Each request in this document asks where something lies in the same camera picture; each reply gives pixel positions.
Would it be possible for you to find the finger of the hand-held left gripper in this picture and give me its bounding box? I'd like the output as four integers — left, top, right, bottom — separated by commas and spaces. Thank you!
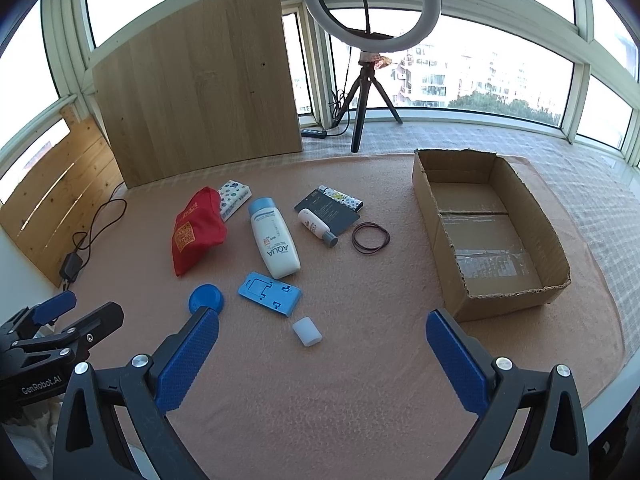
0, 290, 78, 343
10, 301, 125, 363

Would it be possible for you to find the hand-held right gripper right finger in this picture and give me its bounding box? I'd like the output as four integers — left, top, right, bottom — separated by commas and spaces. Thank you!
425, 308, 591, 480

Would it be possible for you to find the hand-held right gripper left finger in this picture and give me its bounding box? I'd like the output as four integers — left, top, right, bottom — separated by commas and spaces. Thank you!
52, 305, 221, 480

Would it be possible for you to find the cardboard box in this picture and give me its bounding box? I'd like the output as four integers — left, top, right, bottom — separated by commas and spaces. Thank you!
411, 148, 572, 323

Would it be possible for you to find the red snack bag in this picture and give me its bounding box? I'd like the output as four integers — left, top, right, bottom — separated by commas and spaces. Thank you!
171, 186, 228, 277

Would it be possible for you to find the white sunscreen bottle blue cap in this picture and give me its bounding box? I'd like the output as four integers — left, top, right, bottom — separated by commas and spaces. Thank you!
248, 196, 302, 280

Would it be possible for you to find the dark hair tie ring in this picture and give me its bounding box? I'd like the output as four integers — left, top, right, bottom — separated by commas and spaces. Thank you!
351, 223, 390, 255

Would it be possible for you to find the small white bottle grey cap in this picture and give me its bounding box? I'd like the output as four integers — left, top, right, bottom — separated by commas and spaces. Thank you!
298, 208, 339, 249

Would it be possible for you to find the dark printed card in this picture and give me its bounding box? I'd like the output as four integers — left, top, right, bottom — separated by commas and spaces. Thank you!
294, 189, 362, 236

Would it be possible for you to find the person's left hand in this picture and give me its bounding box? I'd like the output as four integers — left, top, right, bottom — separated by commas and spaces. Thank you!
0, 399, 58, 480

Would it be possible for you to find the black power adapter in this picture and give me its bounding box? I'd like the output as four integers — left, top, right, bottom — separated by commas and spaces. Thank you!
59, 252, 83, 283

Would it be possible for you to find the blue round lid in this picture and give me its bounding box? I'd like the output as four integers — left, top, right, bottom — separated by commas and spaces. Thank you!
188, 284, 226, 317

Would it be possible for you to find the blue plastic phone stand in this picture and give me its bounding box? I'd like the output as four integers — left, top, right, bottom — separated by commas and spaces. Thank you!
236, 272, 304, 317

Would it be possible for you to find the wooden slat panel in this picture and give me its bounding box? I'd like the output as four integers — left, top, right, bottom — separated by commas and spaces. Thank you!
0, 105, 126, 288

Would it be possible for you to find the white translucent cap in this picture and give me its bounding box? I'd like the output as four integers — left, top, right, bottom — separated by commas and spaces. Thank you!
292, 316, 322, 347

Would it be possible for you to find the patterned tissue packet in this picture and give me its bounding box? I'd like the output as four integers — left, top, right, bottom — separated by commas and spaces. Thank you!
217, 180, 252, 223

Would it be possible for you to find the large wooden board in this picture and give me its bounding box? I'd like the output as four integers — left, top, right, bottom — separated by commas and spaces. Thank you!
91, 0, 303, 190

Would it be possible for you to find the black adapter cable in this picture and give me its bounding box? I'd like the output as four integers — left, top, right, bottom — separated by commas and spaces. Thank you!
60, 180, 128, 291

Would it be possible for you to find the black ring light cable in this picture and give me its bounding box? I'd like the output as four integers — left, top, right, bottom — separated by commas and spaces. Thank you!
327, 45, 353, 136

